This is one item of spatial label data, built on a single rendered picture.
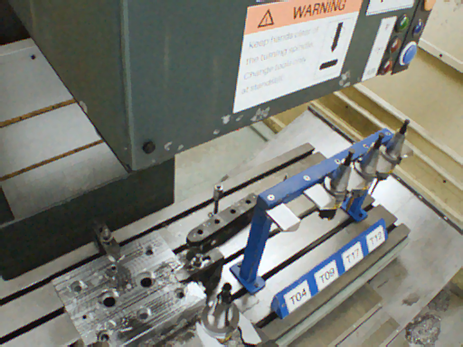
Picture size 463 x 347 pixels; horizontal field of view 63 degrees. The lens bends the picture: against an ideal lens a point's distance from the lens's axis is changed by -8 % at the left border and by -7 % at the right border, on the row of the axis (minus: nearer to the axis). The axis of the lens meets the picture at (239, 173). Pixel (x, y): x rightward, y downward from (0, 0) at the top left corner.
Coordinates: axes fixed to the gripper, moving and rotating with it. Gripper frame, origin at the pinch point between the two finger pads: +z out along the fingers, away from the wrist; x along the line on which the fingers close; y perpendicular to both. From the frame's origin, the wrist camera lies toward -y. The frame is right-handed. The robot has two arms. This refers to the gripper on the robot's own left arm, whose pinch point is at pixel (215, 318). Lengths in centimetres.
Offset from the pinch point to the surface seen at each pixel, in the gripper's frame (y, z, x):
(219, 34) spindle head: -52, 2, -4
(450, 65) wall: -16, 17, 99
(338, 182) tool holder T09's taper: -5.7, 8.2, 38.5
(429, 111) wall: 2, 17, 101
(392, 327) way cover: 47, -21, 60
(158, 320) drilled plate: 20.0, 12.8, -4.3
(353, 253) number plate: 25, 1, 52
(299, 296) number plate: 25.3, 0.4, 29.7
